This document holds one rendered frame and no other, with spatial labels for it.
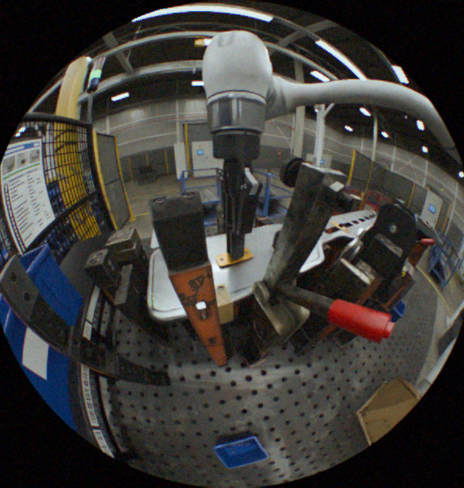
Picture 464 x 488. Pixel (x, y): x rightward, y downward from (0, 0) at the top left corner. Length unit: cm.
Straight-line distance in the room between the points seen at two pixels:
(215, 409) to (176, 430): 15
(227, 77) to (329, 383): 76
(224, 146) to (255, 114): 6
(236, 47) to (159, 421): 81
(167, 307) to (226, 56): 39
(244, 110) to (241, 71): 6
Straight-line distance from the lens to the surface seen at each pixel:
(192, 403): 53
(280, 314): 19
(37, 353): 28
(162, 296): 29
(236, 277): 29
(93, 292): 36
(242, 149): 21
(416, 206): 808
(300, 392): 56
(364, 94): 37
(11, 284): 20
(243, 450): 57
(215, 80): 24
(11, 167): 55
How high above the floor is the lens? 122
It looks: 35 degrees down
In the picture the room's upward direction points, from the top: straight up
